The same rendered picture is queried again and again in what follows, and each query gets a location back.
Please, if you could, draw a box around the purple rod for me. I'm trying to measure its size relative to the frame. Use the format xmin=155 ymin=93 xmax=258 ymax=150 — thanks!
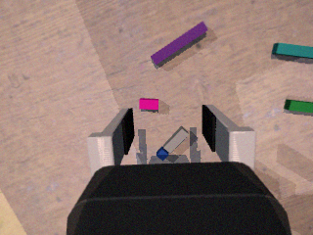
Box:
xmin=151 ymin=21 xmax=208 ymax=65

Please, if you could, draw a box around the turquoise rod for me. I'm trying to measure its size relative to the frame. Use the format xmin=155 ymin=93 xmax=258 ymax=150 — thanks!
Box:
xmin=271 ymin=43 xmax=313 ymax=59

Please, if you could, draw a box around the small blue cube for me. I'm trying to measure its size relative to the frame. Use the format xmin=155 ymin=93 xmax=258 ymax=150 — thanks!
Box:
xmin=156 ymin=146 xmax=169 ymax=161

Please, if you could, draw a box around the green rod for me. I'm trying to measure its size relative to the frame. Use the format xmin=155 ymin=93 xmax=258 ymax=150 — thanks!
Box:
xmin=284 ymin=99 xmax=313 ymax=113

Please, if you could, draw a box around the grey rectangular bar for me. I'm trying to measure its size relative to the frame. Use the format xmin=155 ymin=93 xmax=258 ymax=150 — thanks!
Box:
xmin=163 ymin=126 xmax=189 ymax=153

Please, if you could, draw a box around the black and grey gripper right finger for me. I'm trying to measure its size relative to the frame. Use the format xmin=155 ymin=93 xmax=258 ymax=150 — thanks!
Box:
xmin=202 ymin=105 xmax=256 ymax=172

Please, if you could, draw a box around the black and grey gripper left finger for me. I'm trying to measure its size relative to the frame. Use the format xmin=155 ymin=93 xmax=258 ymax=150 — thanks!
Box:
xmin=86 ymin=108 xmax=135 ymax=178

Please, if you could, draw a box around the magenta block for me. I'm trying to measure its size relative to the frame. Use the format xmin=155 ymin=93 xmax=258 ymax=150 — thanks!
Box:
xmin=139 ymin=98 xmax=158 ymax=110

